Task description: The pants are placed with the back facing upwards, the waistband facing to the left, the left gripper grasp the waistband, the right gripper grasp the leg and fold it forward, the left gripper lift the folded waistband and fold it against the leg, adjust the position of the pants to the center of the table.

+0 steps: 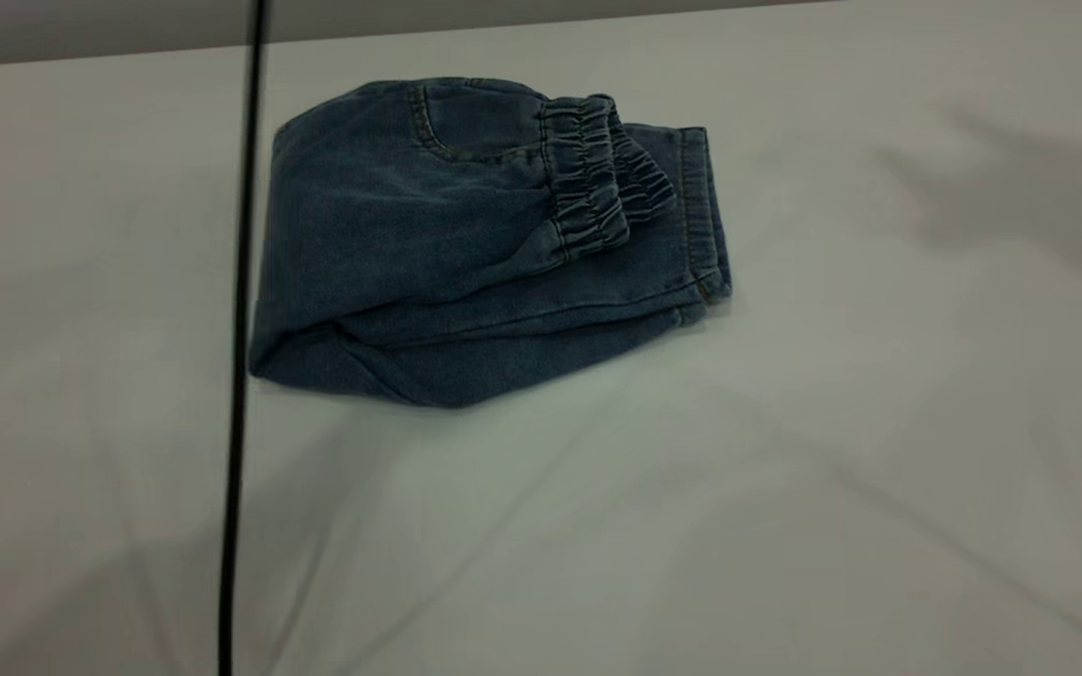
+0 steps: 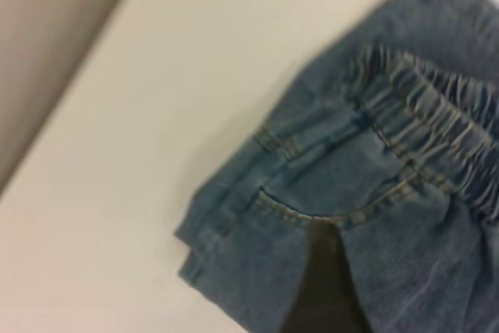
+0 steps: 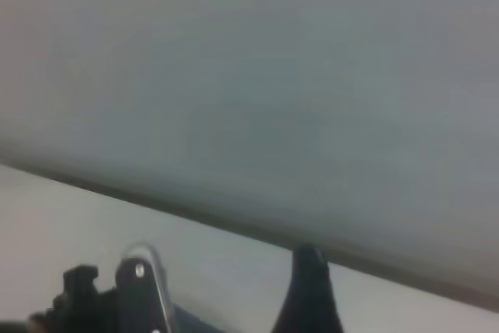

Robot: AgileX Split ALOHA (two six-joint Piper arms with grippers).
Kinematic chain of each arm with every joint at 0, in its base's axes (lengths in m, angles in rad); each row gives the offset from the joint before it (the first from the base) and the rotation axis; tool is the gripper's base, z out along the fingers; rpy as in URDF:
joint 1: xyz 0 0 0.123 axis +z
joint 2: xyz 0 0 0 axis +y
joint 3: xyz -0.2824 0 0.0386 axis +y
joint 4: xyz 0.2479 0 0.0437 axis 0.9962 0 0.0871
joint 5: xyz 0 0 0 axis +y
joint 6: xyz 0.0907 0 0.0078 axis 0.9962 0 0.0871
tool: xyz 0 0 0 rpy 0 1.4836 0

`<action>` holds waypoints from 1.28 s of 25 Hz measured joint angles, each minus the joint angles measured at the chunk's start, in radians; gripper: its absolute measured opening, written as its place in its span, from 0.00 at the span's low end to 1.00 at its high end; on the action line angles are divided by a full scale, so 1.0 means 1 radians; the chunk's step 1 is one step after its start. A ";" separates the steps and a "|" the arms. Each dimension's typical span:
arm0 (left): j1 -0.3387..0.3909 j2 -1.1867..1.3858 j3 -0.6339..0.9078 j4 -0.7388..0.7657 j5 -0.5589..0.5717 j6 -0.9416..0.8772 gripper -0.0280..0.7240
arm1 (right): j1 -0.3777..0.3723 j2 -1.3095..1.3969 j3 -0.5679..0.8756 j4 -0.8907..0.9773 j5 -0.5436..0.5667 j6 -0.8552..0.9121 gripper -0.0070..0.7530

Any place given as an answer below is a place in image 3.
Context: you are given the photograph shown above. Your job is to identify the blue denim shorts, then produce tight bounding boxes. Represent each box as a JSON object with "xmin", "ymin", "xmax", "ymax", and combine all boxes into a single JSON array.
[{"xmin": 170, "ymin": 303, "xmax": 214, "ymax": 333}]

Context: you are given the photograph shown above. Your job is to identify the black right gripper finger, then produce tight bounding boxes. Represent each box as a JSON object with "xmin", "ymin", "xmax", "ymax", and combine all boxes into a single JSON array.
[{"xmin": 271, "ymin": 244, "xmax": 344, "ymax": 333}]

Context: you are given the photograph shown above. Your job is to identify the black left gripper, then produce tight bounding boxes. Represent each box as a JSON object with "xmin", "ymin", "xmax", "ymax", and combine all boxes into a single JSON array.
[{"xmin": 27, "ymin": 242, "xmax": 175, "ymax": 333}]

